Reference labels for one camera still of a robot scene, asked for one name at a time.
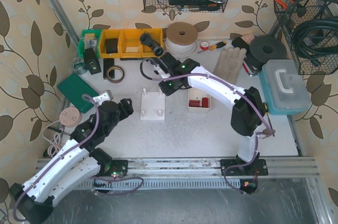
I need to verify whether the red handled hex key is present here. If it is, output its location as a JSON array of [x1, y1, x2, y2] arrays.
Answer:
[[242, 59, 260, 77]]

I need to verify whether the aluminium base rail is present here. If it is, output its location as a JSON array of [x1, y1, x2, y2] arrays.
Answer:
[[33, 156, 321, 190]]

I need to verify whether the clear teal storage box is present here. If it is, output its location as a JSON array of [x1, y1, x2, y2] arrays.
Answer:
[[259, 59, 311, 115]]

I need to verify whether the brown tape roll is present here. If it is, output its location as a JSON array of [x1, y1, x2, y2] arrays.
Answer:
[[106, 66, 125, 83]]

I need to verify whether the green small bin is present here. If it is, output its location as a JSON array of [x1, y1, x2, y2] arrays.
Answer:
[[78, 30, 102, 58]]

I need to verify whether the red white tape roll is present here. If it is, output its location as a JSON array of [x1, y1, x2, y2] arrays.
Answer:
[[200, 41, 209, 51]]

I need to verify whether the black pipe fitting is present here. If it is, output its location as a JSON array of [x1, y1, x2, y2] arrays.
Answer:
[[139, 33, 164, 57]]

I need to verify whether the white peg base plate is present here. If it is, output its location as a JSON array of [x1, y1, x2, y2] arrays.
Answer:
[[140, 88, 165, 121]]

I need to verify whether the white spring tray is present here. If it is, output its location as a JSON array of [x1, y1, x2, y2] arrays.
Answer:
[[188, 88, 211, 114]]

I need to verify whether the right wire basket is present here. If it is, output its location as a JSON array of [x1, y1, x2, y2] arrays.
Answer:
[[274, 0, 337, 75]]

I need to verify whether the yellow black screwdriver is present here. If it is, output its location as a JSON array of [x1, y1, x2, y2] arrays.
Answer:
[[198, 41, 227, 54]]

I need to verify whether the black coiled hose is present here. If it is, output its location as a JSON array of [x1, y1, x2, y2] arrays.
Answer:
[[292, 16, 338, 61]]

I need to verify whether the beige work glove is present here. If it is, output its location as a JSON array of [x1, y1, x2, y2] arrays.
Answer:
[[213, 47, 247, 85]]

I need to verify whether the large red spring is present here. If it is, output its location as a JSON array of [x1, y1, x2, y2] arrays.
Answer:
[[201, 97, 209, 108]]

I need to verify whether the white cable spool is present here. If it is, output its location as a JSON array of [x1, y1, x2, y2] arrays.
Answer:
[[165, 22, 198, 59]]

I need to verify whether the black box in bin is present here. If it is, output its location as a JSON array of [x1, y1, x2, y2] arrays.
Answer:
[[105, 38, 118, 54]]

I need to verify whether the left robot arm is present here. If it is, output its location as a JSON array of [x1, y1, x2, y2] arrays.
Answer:
[[10, 94, 134, 223]]

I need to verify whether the yellow triple bin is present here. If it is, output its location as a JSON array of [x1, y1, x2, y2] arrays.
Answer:
[[98, 28, 164, 59]]

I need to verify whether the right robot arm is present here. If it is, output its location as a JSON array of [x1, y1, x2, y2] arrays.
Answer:
[[143, 52, 274, 176]]

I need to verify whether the round beige power socket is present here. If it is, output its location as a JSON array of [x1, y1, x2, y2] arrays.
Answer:
[[59, 106, 82, 128]]

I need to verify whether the black battery charger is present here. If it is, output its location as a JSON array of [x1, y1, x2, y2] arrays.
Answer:
[[83, 48, 101, 75]]

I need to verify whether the black sanding block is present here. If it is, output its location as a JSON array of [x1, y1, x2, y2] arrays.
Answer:
[[231, 37, 250, 54]]

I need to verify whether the black cable spool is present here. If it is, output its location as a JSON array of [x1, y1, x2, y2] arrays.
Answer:
[[246, 35, 287, 70]]

